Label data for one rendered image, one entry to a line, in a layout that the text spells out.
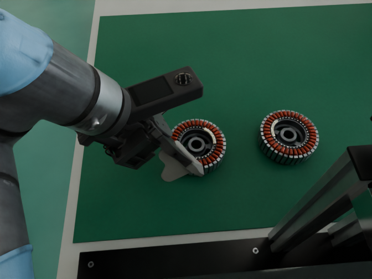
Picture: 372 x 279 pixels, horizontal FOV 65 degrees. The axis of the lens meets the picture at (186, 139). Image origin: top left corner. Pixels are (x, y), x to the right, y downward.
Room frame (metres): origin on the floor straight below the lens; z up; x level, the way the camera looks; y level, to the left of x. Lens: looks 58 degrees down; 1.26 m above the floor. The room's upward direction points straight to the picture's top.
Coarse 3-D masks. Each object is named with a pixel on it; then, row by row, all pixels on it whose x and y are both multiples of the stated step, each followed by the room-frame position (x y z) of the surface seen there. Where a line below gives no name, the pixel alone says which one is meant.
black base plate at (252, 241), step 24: (240, 240) 0.11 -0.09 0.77; (264, 240) 0.11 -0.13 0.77; (312, 240) 0.11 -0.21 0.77; (96, 264) 0.08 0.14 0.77; (120, 264) 0.08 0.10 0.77; (144, 264) 0.08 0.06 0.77; (168, 264) 0.08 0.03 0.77; (192, 264) 0.08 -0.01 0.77; (216, 264) 0.08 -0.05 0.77; (240, 264) 0.08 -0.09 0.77; (264, 264) 0.08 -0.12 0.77; (288, 264) 0.08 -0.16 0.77; (312, 264) 0.08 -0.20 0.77
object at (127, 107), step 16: (128, 96) 0.24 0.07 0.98; (128, 112) 0.21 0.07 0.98; (112, 128) 0.19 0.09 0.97; (128, 128) 0.22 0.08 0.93; (144, 128) 0.23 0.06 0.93; (160, 128) 0.23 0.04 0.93; (112, 144) 0.21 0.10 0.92; (128, 144) 0.21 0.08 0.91; (144, 144) 0.21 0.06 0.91; (128, 160) 0.20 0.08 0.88; (144, 160) 0.21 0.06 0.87
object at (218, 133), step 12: (192, 120) 0.34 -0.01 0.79; (180, 132) 0.31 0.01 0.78; (192, 132) 0.32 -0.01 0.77; (204, 132) 0.32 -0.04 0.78; (216, 132) 0.31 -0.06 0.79; (192, 144) 0.30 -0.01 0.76; (204, 144) 0.29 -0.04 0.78; (216, 144) 0.29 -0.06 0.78; (204, 156) 0.26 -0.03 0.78; (216, 156) 0.26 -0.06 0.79; (204, 168) 0.24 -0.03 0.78
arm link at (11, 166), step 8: (0, 128) 0.15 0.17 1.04; (0, 136) 0.15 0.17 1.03; (8, 136) 0.15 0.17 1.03; (16, 136) 0.15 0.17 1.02; (0, 144) 0.14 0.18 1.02; (8, 144) 0.15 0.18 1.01; (0, 152) 0.13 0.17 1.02; (8, 152) 0.14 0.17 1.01; (0, 160) 0.13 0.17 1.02; (8, 160) 0.13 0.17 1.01; (0, 168) 0.12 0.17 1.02; (8, 168) 0.12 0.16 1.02; (16, 168) 0.13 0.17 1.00; (16, 176) 0.12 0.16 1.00
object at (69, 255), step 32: (96, 0) 0.80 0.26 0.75; (128, 0) 0.80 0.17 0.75; (160, 0) 0.80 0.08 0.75; (192, 0) 0.80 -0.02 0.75; (224, 0) 0.80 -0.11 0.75; (256, 0) 0.80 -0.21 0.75; (288, 0) 0.80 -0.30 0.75; (320, 0) 0.80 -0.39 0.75; (352, 0) 0.80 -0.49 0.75; (96, 32) 0.66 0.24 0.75; (64, 224) 0.14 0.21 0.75; (64, 256) 0.09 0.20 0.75
